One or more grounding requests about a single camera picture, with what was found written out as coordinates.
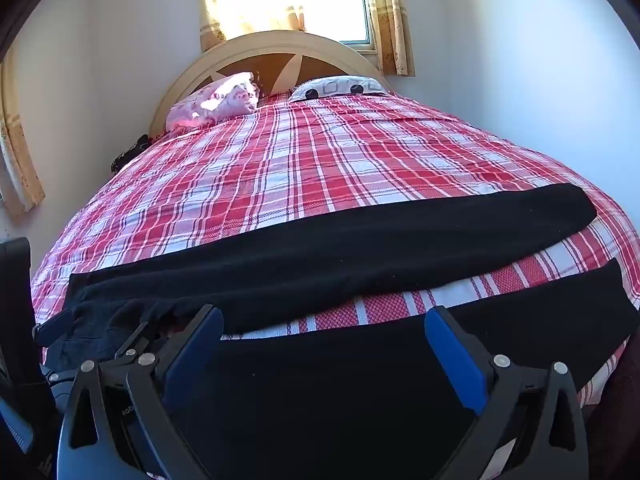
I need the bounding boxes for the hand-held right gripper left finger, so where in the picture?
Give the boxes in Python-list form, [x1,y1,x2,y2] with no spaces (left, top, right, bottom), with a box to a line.
[59,304,224,480]

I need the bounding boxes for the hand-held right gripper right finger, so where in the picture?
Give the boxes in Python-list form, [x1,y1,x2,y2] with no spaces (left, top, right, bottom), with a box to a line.
[424,305,591,480]

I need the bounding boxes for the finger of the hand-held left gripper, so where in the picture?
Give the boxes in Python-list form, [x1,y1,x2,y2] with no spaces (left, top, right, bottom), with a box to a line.
[32,309,76,348]
[114,321,153,361]

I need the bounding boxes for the black pants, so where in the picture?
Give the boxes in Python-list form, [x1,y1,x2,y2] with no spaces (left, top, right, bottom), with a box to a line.
[37,183,632,480]

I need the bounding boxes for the yellow patterned curtain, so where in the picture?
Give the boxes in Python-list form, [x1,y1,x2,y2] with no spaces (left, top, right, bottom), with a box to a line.
[362,0,416,77]
[192,0,307,54]
[0,55,46,222]

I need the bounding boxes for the dark maroon cloth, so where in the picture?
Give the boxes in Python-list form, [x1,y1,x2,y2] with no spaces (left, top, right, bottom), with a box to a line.
[580,330,640,480]

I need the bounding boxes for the dark bundle beside bed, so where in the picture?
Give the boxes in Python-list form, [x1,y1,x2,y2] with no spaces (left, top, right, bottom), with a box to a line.
[111,134,151,172]

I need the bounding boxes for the red plaid bedspread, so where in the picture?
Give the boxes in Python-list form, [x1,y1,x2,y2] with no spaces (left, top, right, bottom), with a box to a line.
[31,91,640,411]

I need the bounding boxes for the pink floral pillow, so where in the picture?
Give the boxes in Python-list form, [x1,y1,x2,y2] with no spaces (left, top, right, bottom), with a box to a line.
[166,72,261,131]

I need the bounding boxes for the white patterned pillow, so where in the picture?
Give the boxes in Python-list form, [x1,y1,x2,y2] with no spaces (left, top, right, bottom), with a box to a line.
[288,76,388,103]

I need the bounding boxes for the cream wooden headboard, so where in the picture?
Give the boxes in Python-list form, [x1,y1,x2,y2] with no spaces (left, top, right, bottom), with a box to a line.
[149,31,393,136]

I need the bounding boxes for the window behind headboard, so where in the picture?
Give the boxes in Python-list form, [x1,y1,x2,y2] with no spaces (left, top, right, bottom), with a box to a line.
[210,0,376,53]

